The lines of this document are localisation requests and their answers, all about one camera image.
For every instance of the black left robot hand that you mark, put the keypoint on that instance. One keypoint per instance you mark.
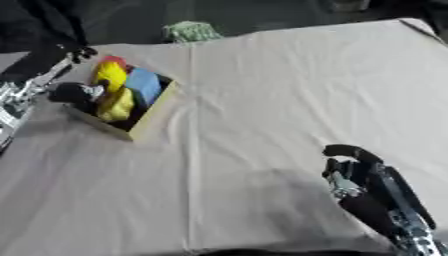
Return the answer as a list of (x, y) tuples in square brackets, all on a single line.
[(70, 93)]

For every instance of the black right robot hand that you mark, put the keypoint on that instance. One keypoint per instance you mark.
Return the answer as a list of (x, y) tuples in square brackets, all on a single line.
[(373, 200)]

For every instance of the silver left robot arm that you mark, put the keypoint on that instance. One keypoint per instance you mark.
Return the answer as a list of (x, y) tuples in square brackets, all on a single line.
[(17, 96)]

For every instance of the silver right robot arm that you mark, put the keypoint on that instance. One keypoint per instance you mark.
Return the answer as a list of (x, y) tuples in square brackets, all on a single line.
[(423, 241)]

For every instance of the tan cardboard box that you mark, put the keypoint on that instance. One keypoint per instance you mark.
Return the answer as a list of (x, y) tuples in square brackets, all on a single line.
[(149, 116)]

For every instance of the yellow soft toy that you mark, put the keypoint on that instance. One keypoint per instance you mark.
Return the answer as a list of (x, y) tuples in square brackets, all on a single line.
[(111, 76)]

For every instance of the yellow toy banana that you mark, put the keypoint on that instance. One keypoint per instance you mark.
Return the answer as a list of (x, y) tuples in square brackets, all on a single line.
[(116, 106)]

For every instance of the red toy fruit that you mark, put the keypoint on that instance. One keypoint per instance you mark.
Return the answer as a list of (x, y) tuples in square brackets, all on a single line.
[(115, 60)]

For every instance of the blue block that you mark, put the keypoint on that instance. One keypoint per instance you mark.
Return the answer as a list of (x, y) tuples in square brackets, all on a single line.
[(144, 85)]

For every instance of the green white patterned bundle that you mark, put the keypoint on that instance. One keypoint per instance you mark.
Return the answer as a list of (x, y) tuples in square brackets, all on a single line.
[(191, 31)]

